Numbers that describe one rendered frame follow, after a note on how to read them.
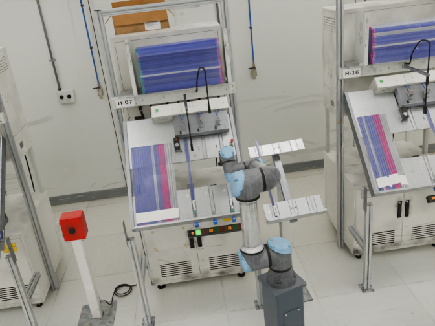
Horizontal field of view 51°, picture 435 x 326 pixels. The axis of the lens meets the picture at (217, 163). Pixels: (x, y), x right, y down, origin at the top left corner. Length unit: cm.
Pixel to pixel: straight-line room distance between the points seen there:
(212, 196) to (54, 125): 231
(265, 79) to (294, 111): 44
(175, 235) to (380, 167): 138
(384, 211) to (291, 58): 184
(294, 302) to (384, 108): 140
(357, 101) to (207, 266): 150
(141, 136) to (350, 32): 151
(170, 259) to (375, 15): 211
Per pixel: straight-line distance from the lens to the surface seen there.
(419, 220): 350
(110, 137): 456
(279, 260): 227
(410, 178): 297
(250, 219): 212
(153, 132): 289
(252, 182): 202
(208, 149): 281
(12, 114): 335
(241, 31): 434
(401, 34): 311
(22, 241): 323
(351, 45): 320
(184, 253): 315
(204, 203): 269
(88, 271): 306
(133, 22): 311
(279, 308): 240
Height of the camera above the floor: 204
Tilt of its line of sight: 23 degrees down
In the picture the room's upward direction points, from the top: 7 degrees counter-clockwise
